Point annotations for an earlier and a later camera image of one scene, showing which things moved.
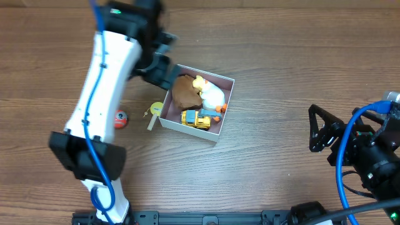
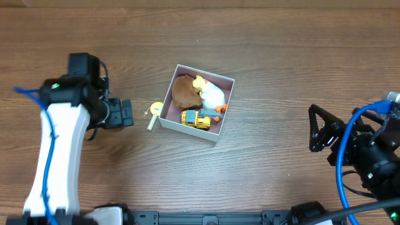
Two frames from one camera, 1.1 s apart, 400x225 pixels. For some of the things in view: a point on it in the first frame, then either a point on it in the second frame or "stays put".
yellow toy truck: [200, 119] stays put
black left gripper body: [159, 73] -> [117, 113]
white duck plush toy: [212, 97] stays put
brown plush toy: [184, 92] stays put
